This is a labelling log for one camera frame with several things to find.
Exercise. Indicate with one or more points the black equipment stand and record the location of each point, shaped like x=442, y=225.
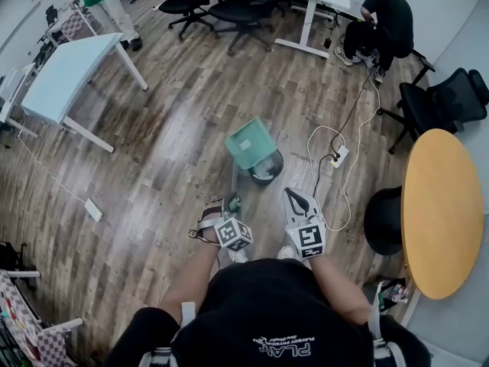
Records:
x=15, y=260

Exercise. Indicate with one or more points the black box with packets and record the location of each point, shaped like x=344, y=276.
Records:
x=393, y=291

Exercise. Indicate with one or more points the round wooden table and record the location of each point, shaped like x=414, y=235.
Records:
x=443, y=212

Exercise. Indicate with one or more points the checkered tablecloth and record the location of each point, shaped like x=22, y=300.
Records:
x=74, y=25
x=23, y=319

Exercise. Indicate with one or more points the white paper pieces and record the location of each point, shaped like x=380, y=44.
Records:
x=265, y=170

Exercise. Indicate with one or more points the person's left forearm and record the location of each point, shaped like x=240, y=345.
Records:
x=191, y=281

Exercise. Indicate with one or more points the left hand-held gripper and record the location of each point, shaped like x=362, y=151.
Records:
x=234, y=234

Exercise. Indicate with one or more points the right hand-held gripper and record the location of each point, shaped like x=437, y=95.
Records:
x=309, y=241

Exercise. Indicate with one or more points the light blue table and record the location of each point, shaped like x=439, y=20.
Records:
x=72, y=75

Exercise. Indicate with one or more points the person's black t-shirt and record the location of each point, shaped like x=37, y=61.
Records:
x=275, y=312

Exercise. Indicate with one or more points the black stool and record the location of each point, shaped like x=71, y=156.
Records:
x=384, y=224

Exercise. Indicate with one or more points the person's left white shoe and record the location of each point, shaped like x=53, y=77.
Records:
x=238, y=256

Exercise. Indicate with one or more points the person's left hand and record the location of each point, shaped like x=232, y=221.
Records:
x=212, y=212

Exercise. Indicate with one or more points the black power adapter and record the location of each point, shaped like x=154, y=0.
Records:
x=328, y=43

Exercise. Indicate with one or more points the person's white shoe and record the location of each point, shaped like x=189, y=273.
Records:
x=288, y=251
x=238, y=256

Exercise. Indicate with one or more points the black mesh waste bin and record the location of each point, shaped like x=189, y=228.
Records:
x=263, y=181

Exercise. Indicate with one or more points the person's right forearm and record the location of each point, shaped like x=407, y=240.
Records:
x=340, y=289

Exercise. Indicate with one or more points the mint green dustpan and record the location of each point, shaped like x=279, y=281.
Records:
x=252, y=143

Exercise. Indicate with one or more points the small white desk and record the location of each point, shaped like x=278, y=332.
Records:
x=11, y=90

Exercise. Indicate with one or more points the person's right white shoe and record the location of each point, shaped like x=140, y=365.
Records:
x=288, y=251

